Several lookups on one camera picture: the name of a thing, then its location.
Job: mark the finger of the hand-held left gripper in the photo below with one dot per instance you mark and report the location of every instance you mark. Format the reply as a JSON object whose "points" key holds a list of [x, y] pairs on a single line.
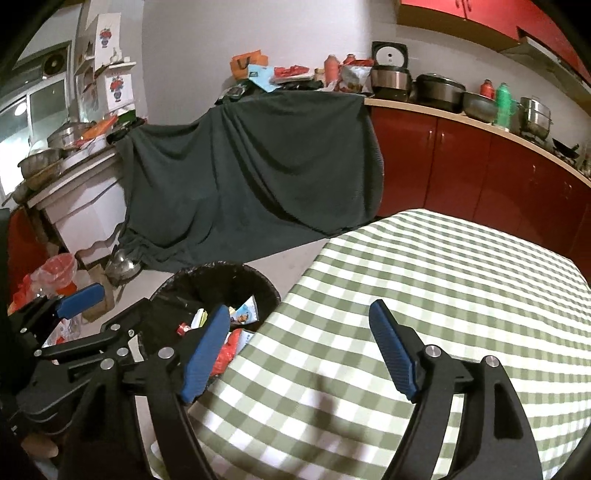
{"points": [[81, 300], [134, 323]]}

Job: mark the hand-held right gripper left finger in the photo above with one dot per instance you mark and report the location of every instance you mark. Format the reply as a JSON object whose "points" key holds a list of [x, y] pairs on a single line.
{"points": [[205, 355]]}

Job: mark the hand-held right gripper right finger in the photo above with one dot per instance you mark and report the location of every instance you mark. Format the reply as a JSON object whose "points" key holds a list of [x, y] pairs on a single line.
{"points": [[392, 350]]}

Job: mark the red plastic bag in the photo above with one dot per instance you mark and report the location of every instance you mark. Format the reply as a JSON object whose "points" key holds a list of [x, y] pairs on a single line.
{"points": [[228, 353]]}

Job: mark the black trash bin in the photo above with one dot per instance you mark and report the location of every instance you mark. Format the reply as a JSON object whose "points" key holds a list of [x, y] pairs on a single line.
{"points": [[231, 279]]}

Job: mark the person's left hand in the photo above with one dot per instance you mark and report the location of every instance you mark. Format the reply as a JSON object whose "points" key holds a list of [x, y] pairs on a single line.
{"points": [[40, 446]]}

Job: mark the cardboard box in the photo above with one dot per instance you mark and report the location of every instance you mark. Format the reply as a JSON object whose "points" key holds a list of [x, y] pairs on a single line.
{"points": [[99, 290]]}

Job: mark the clear bag red contents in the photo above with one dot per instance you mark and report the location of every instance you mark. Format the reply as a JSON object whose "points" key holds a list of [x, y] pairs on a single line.
{"points": [[55, 272]]}

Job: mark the steel kettle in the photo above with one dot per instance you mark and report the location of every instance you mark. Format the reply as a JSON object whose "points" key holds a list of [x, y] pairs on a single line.
{"points": [[122, 266]]}

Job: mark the light blue snack packet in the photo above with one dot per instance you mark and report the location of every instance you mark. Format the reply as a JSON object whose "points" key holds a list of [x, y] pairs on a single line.
{"points": [[244, 311]]}

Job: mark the green checked tablecloth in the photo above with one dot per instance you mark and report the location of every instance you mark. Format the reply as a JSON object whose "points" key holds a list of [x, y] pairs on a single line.
{"points": [[415, 267]]}

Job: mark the white cabinet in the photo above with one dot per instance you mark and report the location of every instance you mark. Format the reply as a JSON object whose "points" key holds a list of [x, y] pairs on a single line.
{"points": [[87, 212]]}

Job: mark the steel basin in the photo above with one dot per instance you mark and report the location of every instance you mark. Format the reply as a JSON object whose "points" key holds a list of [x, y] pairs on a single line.
{"points": [[39, 162]]}

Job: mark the dark green cloth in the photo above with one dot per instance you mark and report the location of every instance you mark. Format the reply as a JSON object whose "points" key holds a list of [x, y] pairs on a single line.
{"points": [[254, 184]]}

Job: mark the window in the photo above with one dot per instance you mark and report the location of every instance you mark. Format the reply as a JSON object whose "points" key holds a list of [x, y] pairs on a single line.
{"points": [[37, 115]]}

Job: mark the red lower cabinets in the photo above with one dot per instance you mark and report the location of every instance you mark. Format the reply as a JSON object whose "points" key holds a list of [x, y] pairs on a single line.
{"points": [[461, 170]]}

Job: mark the red cabinets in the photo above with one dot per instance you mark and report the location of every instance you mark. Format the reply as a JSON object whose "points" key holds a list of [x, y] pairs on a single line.
{"points": [[485, 16], [461, 170]]}

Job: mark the flower vase picture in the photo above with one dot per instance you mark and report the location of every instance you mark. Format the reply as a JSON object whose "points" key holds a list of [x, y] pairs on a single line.
{"points": [[107, 39], [120, 90]]}

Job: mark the black round gadget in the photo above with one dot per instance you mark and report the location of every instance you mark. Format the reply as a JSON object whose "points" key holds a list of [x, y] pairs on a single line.
{"points": [[233, 93]]}

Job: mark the steel bowl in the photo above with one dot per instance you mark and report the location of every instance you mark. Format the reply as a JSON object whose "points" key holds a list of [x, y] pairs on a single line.
{"points": [[479, 108]]}

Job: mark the black cooking pot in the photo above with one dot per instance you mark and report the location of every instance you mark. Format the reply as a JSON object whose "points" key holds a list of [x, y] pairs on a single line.
{"points": [[438, 94]]}

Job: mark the black wok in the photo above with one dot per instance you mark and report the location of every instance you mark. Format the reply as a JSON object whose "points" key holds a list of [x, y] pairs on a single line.
{"points": [[567, 148]]}

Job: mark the green plastic jug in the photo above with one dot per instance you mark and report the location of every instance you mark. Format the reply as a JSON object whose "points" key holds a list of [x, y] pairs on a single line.
{"points": [[505, 106]]}

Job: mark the steel steamer pot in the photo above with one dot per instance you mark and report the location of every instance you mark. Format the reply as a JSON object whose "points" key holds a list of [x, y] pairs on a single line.
{"points": [[535, 117]]}

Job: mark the rice cooker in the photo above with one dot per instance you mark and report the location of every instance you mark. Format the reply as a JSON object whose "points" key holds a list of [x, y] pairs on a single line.
{"points": [[391, 76]]}

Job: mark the printed snack bag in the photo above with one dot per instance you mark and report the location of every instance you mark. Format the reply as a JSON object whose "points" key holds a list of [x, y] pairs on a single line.
{"points": [[356, 77]]}

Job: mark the teal box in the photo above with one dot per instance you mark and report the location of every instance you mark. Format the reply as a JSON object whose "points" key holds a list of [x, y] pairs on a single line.
{"points": [[262, 78]]}

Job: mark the red thermos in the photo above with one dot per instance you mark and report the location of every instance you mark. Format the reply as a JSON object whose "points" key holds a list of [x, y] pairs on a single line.
{"points": [[486, 87]]}

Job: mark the orange paper bag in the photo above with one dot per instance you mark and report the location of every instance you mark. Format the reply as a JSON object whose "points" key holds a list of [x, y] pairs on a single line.
{"points": [[249, 64]]}

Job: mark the orange thermos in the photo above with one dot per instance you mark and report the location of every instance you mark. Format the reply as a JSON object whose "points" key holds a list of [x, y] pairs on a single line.
{"points": [[351, 59], [332, 71]]}

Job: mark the red packet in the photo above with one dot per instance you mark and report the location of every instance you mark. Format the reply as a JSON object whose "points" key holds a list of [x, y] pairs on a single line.
{"points": [[292, 73]]}

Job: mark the range hood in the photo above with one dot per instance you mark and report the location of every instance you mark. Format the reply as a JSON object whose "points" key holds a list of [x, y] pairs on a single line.
{"points": [[549, 60]]}

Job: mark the red upper cabinets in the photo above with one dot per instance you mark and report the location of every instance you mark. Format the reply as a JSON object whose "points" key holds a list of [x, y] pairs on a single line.
{"points": [[485, 16]]}

